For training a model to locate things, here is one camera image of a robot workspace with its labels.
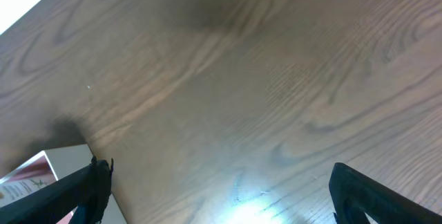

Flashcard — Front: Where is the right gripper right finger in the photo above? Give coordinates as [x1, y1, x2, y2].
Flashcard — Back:
[329, 162, 441, 224]

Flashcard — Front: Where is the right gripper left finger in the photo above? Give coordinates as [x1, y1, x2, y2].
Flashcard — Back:
[1, 156, 113, 224]

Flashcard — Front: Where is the white box with pink interior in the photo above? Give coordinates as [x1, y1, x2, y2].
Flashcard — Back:
[0, 143, 128, 224]

